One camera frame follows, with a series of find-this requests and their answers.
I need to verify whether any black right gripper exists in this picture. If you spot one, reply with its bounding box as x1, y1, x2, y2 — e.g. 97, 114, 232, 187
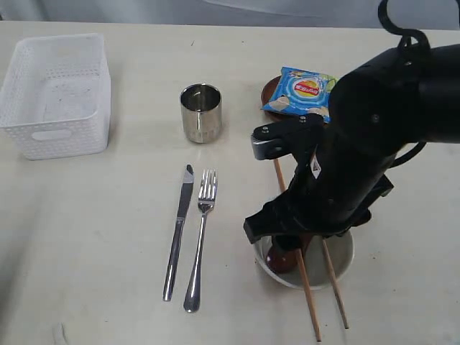
244, 137, 395, 252

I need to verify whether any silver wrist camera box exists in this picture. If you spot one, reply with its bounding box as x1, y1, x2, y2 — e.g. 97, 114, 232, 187
251, 114, 324, 161

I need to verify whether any brown wooden chopstick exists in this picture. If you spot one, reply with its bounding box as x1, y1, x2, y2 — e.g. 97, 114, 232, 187
321, 239, 349, 329
273, 159, 322, 342

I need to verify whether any brown wooden spoon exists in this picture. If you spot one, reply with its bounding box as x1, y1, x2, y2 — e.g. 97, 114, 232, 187
265, 234, 313, 274

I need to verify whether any silver metal fork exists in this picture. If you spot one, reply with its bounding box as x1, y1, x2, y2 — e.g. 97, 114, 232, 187
183, 169, 218, 313

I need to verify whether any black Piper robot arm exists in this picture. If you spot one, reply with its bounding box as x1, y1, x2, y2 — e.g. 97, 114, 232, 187
244, 45, 459, 249

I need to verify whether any speckled white ceramic bowl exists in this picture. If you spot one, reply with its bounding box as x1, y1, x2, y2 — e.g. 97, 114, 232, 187
253, 231, 355, 290

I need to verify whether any blue Lay's chips bag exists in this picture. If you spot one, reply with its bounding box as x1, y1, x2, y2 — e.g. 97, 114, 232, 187
262, 67, 337, 124

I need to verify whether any brown wooden plate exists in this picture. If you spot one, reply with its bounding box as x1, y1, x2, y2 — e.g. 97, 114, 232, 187
261, 75, 293, 121

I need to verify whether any white perforated plastic basket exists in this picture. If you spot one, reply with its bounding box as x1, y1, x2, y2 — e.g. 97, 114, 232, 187
1, 33, 111, 160

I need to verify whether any silver metal cup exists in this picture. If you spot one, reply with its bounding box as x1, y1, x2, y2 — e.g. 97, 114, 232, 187
179, 83, 223, 144

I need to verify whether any silver table knife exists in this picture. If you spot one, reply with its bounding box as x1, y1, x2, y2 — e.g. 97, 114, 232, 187
162, 164, 194, 302

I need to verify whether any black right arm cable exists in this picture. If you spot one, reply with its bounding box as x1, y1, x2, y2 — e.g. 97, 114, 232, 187
377, 0, 432, 170

